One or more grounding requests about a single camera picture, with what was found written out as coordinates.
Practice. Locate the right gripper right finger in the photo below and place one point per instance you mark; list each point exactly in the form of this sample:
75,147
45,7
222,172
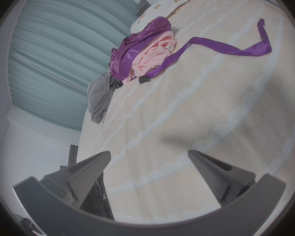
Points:
223,178

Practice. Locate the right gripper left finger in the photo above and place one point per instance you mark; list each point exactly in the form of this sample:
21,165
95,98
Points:
81,178

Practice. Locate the black T-shirt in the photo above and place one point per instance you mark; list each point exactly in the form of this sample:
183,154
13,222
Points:
98,200

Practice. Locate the bed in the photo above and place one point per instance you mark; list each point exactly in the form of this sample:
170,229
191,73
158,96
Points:
199,107

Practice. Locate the grey knit garment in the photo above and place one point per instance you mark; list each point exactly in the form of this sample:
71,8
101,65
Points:
99,97

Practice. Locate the blue-green curtain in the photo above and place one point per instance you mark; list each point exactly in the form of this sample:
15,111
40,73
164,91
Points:
39,95
76,28

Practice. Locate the black shiny garment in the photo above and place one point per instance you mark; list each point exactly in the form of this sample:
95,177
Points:
116,83

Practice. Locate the dark grey garment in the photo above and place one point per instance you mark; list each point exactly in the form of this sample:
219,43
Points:
144,79

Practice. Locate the pink garment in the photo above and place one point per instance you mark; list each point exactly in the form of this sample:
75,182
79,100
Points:
152,55

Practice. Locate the purple satin garment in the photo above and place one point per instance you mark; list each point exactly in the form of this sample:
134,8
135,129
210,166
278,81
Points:
142,43

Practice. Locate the white printed pillow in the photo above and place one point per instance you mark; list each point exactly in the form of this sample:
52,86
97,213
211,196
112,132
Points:
159,8

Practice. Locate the grey bedside table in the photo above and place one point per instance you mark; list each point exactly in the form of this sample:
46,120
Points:
142,5

